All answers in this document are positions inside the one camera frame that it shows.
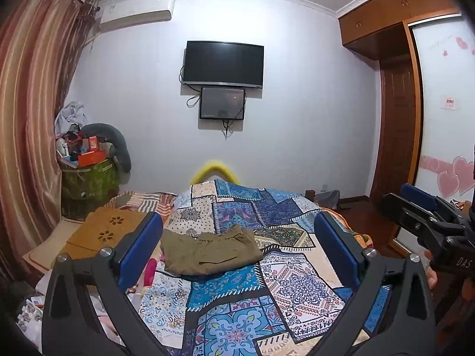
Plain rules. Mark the small black wall monitor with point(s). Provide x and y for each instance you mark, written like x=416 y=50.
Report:
x=222 y=102

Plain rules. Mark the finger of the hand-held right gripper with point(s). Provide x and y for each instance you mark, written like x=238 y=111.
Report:
x=408 y=218
x=423 y=194

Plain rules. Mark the person's right hand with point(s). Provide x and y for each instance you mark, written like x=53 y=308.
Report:
x=431 y=276

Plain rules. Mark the striped brown curtain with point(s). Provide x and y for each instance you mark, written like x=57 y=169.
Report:
x=29 y=118

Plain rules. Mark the patchwork printed blanket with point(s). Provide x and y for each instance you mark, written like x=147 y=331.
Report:
x=297 y=285

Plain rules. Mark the olive green pants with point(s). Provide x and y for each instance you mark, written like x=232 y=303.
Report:
x=207 y=252

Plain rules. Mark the green fabric storage bin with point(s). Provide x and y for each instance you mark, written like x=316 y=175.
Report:
x=89 y=185

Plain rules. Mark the orange blanket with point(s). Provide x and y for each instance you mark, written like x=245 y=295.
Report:
x=356 y=231

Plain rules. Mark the yellow fluffy item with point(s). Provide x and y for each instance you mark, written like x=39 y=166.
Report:
x=213 y=165

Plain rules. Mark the red and white sticker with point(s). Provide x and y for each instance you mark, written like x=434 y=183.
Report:
x=448 y=103

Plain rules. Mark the orange box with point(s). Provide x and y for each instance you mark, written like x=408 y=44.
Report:
x=91 y=158

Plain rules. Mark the grey item on floor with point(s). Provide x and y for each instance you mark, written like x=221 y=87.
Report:
x=330 y=198

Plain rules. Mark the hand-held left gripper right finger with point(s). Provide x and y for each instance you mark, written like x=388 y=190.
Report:
x=337 y=248

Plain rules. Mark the tan wooden lap board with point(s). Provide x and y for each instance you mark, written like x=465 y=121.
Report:
x=111 y=230

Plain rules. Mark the striped orange cloth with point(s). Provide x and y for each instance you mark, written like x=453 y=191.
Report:
x=148 y=200

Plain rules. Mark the brown wooden wardrobe cabinet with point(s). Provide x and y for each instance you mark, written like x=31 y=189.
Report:
x=389 y=11

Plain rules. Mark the black wall television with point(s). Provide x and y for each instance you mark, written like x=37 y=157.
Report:
x=222 y=63

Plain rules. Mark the white air conditioner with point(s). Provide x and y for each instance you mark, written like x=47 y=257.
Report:
x=137 y=11

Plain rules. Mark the white crumpled cloth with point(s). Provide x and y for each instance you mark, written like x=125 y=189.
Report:
x=70 y=113

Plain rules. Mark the beige mat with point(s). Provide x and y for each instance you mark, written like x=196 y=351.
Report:
x=44 y=248

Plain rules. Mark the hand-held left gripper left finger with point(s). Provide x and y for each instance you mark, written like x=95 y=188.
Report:
x=141 y=252

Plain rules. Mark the pink garment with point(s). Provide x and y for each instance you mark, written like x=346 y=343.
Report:
x=150 y=272

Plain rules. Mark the white heart-print wardrobe door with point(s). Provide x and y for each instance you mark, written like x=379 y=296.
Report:
x=445 y=74

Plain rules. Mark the grey neck pillow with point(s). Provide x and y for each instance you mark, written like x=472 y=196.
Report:
x=118 y=144

